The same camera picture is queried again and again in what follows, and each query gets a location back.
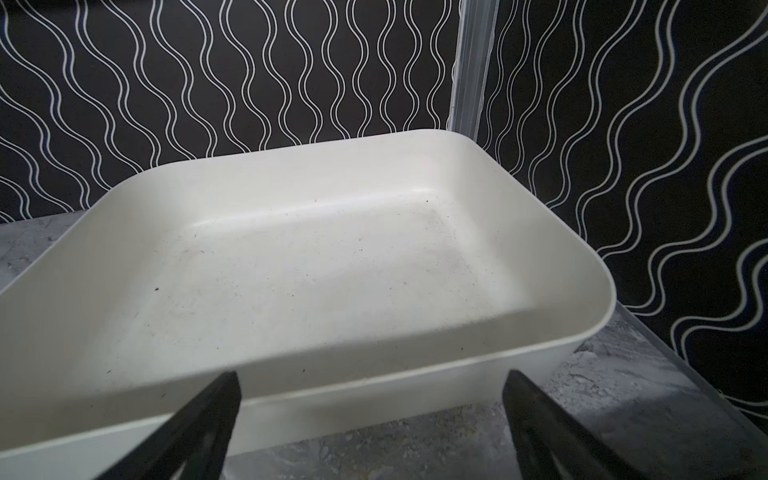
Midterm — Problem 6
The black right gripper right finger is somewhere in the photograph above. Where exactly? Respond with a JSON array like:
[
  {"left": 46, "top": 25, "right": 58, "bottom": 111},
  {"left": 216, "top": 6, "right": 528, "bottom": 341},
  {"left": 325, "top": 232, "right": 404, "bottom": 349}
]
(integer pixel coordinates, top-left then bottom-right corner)
[{"left": 502, "top": 370, "right": 644, "bottom": 479}]

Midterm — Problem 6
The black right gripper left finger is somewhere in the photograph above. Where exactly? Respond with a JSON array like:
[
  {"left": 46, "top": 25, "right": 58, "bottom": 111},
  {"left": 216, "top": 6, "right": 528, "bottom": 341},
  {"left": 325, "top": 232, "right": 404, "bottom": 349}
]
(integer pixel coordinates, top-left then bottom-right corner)
[{"left": 98, "top": 371, "right": 242, "bottom": 479}]

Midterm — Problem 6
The white plastic bin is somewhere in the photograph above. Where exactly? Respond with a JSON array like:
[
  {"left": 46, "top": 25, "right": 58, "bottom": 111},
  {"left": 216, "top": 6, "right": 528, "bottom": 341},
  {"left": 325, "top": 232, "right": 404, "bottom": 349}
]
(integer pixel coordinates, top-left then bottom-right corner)
[{"left": 1, "top": 130, "right": 616, "bottom": 479}]

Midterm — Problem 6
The aluminium frame corner post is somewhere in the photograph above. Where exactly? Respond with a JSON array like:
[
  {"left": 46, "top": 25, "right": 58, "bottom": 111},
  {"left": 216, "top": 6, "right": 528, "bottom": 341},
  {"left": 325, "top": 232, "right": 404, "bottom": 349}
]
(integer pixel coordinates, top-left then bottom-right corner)
[{"left": 447, "top": 0, "right": 500, "bottom": 141}]

